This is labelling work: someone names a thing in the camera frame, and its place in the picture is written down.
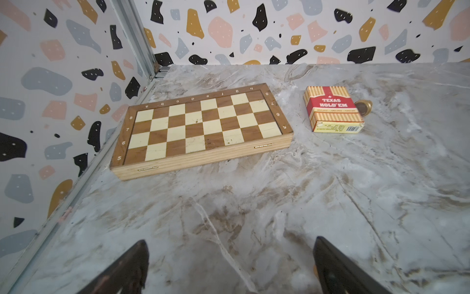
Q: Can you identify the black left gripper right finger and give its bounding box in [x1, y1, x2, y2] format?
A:
[313, 236, 389, 294]

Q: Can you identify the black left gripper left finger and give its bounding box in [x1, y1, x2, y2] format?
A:
[78, 240, 149, 294]

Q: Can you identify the wooden chess board box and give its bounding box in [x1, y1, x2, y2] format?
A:
[110, 83, 294, 181]

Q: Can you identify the red Texas Hold'em card box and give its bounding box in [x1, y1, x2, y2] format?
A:
[304, 86, 365, 134]

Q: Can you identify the small gold round cap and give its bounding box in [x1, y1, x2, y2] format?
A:
[354, 100, 373, 117]

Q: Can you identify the left aluminium corner post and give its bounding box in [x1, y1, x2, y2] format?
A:
[110, 0, 170, 81]

